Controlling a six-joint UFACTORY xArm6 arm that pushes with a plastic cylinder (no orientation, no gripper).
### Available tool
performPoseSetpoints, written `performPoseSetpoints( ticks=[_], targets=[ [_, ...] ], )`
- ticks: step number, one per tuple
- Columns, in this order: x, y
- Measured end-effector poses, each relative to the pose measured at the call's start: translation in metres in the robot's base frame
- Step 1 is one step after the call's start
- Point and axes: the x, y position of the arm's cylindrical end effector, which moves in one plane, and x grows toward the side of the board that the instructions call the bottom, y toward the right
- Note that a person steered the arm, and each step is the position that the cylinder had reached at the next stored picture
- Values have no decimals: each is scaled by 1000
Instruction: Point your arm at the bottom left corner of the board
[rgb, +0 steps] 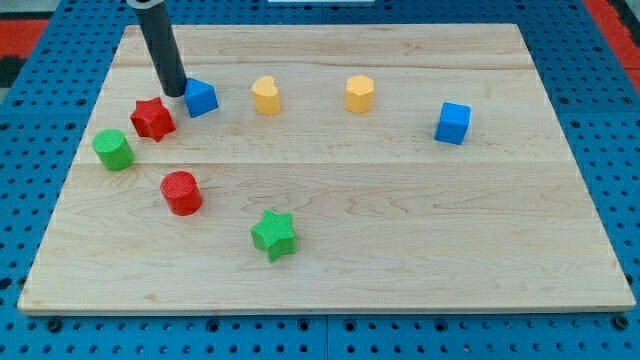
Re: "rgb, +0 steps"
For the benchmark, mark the black cylindrical robot arm rod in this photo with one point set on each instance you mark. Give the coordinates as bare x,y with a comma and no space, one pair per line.
157,31

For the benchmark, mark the light wooden board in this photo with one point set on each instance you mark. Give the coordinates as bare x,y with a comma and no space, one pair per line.
387,219

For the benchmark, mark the green star block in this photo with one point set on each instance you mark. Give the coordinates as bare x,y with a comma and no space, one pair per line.
274,235

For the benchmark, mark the yellow hexagon block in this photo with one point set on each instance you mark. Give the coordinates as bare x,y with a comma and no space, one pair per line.
359,94

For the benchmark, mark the yellow heart block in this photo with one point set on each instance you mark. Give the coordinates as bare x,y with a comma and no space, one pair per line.
266,96

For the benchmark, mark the red cylinder block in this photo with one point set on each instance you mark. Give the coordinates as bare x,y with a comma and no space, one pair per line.
181,193

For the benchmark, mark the blue cube block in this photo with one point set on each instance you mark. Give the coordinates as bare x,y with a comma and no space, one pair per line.
453,123

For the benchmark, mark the red star block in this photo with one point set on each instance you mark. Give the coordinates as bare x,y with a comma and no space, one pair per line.
152,119

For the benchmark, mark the green cylinder block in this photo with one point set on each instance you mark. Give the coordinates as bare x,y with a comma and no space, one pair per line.
113,150

